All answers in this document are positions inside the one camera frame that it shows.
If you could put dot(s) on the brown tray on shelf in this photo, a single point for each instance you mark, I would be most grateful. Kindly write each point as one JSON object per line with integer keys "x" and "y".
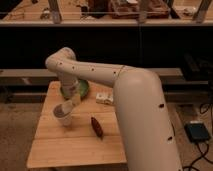
{"x": 129, "y": 9}

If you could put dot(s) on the white patterned box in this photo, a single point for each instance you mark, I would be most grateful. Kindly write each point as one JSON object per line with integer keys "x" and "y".
{"x": 104, "y": 98}

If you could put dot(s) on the green ceramic bowl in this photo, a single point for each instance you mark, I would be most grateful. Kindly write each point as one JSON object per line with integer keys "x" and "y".
{"x": 83, "y": 89}

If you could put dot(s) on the translucent white cup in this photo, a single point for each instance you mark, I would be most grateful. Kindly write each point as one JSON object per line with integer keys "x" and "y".
{"x": 64, "y": 120}

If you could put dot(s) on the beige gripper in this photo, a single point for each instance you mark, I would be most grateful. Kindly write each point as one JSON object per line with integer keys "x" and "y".
{"x": 75, "y": 100}

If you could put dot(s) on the white sponge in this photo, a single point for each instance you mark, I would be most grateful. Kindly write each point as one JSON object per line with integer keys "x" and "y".
{"x": 66, "y": 107}

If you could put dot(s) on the black power adapter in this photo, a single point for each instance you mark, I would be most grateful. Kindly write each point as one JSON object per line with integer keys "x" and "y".
{"x": 197, "y": 132}

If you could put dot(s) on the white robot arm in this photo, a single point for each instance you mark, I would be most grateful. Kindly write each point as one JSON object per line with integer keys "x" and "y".
{"x": 140, "y": 108}

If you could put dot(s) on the red chili pepper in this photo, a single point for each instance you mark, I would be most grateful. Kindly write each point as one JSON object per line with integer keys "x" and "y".
{"x": 97, "y": 127}

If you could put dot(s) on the long wooden shelf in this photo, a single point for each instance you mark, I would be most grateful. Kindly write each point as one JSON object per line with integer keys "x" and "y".
{"x": 96, "y": 13}

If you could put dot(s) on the wooden folding table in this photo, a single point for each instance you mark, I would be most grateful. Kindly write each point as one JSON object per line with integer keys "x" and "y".
{"x": 77, "y": 144}

